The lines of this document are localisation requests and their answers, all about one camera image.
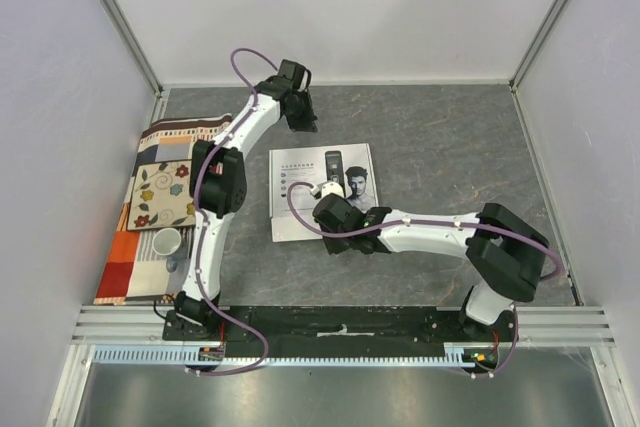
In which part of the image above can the white clipper kit box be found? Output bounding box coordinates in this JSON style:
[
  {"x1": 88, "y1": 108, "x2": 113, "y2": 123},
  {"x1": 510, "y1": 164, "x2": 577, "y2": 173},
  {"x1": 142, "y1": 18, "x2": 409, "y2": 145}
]
[{"x1": 269, "y1": 143, "x2": 379, "y2": 243}]

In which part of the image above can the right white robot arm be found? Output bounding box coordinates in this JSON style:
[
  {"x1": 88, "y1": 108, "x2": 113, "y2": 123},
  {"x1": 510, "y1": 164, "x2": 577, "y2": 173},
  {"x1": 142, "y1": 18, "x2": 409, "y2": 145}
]
[{"x1": 312, "y1": 194, "x2": 549, "y2": 341}]

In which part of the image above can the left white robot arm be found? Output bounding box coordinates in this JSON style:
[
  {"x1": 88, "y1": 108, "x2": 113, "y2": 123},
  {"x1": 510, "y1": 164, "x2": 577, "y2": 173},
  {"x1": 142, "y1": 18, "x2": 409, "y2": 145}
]
[{"x1": 175, "y1": 60, "x2": 317, "y2": 340}]

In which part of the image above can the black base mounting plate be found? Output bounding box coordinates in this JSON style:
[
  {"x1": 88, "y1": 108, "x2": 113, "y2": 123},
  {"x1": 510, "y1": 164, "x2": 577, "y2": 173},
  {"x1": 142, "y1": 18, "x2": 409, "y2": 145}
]
[{"x1": 162, "y1": 306, "x2": 515, "y2": 359}]

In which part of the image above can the white cup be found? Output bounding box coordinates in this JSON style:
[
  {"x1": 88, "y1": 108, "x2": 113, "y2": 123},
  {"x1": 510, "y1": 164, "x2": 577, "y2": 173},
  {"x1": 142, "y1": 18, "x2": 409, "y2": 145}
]
[{"x1": 152, "y1": 228, "x2": 182, "y2": 257}]

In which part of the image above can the small clear glass object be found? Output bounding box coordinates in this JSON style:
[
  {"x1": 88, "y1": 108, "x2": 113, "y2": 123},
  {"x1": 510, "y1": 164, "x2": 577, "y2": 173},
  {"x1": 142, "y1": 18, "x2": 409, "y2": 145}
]
[{"x1": 165, "y1": 258, "x2": 182, "y2": 273}]

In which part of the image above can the colourful patchwork cloth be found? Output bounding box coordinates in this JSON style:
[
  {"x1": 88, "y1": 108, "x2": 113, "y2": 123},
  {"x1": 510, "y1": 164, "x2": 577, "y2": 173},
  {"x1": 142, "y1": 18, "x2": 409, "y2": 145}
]
[{"x1": 94, "y1": 114, "x2": 232, "y2": 305}]

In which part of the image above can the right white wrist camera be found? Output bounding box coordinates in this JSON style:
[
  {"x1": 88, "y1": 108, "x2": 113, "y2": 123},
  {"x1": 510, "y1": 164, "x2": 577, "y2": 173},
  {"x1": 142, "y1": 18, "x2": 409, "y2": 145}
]
[{"x1": 310, "y1": 180, "x2": 345, "y2": 201}]

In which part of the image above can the grey slotted cable duct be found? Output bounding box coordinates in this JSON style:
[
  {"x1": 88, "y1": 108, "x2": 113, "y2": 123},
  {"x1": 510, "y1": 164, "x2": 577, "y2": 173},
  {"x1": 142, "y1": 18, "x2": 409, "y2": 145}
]
[{"x1": 92, "y1": 345, "x2": 475, "y2": 368}]

